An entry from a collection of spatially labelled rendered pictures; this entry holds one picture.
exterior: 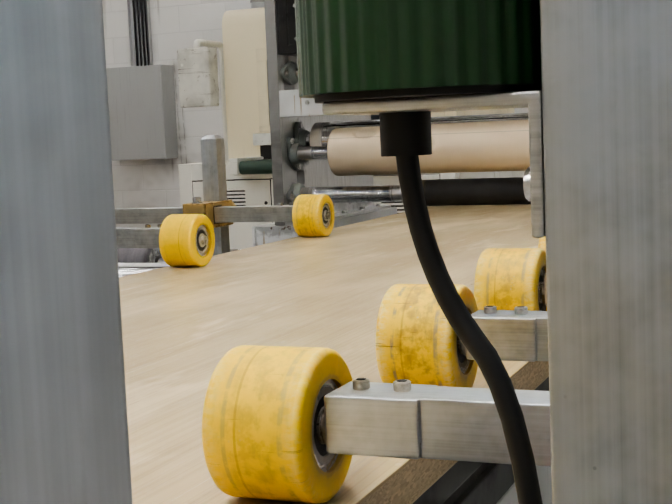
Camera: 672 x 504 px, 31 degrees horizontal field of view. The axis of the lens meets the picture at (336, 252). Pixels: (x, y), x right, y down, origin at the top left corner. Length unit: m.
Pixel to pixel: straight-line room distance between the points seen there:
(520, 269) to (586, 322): 0.81
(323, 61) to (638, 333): 0.09
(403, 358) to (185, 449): 0.17
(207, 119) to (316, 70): 10.12
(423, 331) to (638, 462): 0.57
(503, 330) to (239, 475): 0.28
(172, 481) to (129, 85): 9.88
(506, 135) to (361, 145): 0.37
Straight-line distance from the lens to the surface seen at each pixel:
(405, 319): 0.83
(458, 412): 0.58
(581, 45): 0.25
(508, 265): 1.07
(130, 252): 2.87
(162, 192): 10.63
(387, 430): 0.59
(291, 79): 3.14
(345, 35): 0.26
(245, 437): 0.60
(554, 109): 0.25
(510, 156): 2.90
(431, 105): 0.26
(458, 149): 2.93
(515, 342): 0.82
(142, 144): 10.46
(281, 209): 2.26
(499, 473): 0.95
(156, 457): 0.74
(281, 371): 0.60
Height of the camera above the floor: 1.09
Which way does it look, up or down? 6 degrees down
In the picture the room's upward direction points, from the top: 2 degrees counter-clockwise
